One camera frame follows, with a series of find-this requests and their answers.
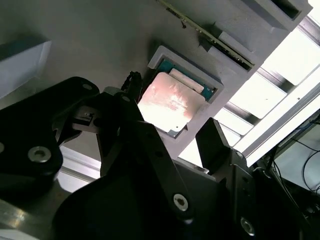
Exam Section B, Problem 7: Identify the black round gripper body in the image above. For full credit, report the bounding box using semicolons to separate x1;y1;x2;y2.
51;159;241;240

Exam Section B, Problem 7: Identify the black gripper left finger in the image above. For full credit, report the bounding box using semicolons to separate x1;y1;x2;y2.
0;70;198;223

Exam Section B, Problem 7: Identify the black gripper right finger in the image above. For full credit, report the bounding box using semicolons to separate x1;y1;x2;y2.
194;116;316;240

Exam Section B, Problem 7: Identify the silver-topped CPU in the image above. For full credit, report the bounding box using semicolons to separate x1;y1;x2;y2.
138;58;217;137

